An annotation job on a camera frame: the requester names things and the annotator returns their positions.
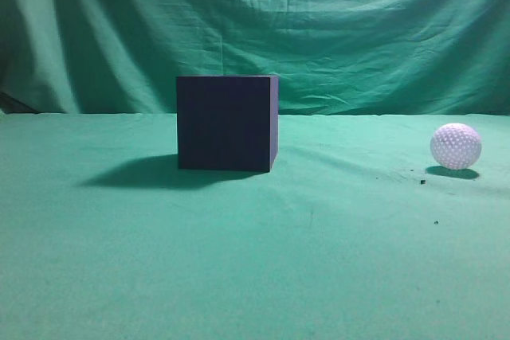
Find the white dimpled golf ball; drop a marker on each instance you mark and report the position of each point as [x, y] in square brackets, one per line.
[456, 146]

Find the dark blue cube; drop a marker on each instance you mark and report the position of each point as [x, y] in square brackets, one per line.
[227, 122]

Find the green table cloth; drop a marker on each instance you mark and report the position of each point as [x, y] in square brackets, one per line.
[104, 237]

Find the green cloth backdrop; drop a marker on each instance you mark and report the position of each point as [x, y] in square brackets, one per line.
[333, 57]

